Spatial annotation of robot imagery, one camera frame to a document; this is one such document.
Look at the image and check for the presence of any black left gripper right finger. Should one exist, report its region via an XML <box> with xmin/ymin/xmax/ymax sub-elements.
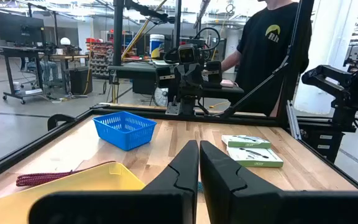
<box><xmin>200</xmin><ymin>140</ymin><xmax>358</xmax><ymax>224</ymax></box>

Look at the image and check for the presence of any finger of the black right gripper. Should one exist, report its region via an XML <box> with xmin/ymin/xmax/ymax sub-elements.
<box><xmin>155</xmin><ymin>65</ymin><xmax>176</xmax><ymax>89</ymax></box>
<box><xmin>204</xmin><ymin>60</ymin><xmax>223</xmax><ymax>85</ymax></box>

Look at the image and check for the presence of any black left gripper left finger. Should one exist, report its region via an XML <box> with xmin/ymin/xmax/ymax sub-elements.
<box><xmin>28</xmin><ymin>139</ymin><xmax>200</xmax><ymax>224</ymax></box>

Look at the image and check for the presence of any large green white Acer box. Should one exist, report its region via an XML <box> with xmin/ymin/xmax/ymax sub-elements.
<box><xmin>227</xmin><ymin>146</ymin><xmax>284</xmax><ymax>168</ymax></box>

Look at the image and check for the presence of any small green white Acer box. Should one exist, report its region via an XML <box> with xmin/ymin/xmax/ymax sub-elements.
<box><xmin>221</xmin><ymin>134</ymin><xmax>272</xmax><ymax>149</ymax></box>

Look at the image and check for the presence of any yellow plastic bin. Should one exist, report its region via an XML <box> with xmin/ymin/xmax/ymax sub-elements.
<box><xmin>0</xmin><ymin>161</ymin><xmax>146</xmax><ymax>224</ymax></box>

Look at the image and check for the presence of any black storage bin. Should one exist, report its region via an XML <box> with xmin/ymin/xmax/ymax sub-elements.
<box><xmin>69</xmin><ymin>67</ymin><xmax>93</xmax><ymax>96</ymax></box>

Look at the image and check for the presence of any white round fan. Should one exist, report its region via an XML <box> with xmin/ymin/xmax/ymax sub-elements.
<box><xmin>153</xmin><ymin>86</ymin><xmax>169</xmax><ymax>108</ymax></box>

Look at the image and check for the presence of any black desk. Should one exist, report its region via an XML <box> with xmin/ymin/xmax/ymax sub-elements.
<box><xmin>107</xmin><ymin>62</ymin><xmax>245</xmax><ymax>105</ymax></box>

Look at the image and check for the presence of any white wipes tub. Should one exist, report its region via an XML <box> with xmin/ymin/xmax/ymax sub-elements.
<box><xmin>149</xmin><ymin>34</ymin><xmax>165</xmax><ymax>60</ymax></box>

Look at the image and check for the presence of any yellow slanted pole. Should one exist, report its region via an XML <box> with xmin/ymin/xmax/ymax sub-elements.
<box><xmin>121</xmin><ymin>0</ymin><xmax>168</xmax><ymax>62</ymax></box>

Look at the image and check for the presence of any person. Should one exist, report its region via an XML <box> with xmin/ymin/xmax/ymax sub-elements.
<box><xmin>221</xmin><ymin>0</ymin><xmax>313</xmax><ymax>118</ymax></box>

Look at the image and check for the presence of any red parts shelf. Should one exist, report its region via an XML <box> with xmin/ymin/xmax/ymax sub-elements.
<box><xmin>85</xmin><ymin>37</ymin><xmax>114</xmax><ymax>78</ymax></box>

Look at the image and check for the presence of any blue plastic basket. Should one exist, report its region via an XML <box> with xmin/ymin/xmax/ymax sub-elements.
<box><xmin>92</xmin><ymin>111</ymin><xmax>157</xmax><ymax>152</ymax></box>

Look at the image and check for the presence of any black equipment box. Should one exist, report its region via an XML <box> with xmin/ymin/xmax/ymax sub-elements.
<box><xmin>298</xmin><ymin>124</ymin><xmax>344</xmax><ymax>163</ymax></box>

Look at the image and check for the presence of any black curved clamp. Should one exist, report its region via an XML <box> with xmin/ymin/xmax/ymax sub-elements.
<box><xmin>47</xmin><ymin>113</ymin><xmax>77</xmax><ymax>131</ymax></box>

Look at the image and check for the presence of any black rolling cart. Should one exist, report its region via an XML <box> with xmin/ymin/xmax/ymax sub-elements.
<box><xmin>0</xmin><ymin>45</ymin><xmax>48</xmax><ymax>105</ymax></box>

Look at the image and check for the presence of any black monitor on cart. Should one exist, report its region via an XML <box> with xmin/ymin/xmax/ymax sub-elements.
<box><xmin>0</xmin><ymin>12</ymin><xmax>45</xmax><ymax>47</ymax></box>

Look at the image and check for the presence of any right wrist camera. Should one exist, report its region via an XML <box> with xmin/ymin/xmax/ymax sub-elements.
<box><xmin>178</xmin><ymin>43</ymin><xmax>198</xmax><ymax>65</ymax></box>

